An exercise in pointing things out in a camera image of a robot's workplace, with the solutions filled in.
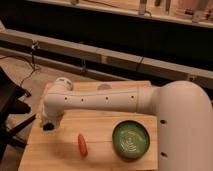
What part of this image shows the white ceramic cup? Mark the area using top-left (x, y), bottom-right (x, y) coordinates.
top-left (97, 84), bottom-right (112, 90)

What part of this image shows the orange carrot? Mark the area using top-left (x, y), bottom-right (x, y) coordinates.
top-left (78, 134), bottom-right (88, 157)

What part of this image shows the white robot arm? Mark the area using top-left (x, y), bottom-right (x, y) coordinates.
top-left (41, 77), bottom-right (213, 171)

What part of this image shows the black cable on floor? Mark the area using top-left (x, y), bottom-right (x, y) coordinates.
top-left (0, 44), bottom-right (41, 88)

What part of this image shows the black office chair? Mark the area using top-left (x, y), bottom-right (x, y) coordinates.
top-left (0, 67), bottom-right (36, 162)

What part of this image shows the green bowl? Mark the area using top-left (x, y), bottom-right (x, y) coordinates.
top-left (112, 120), bottom-right (150, 160)

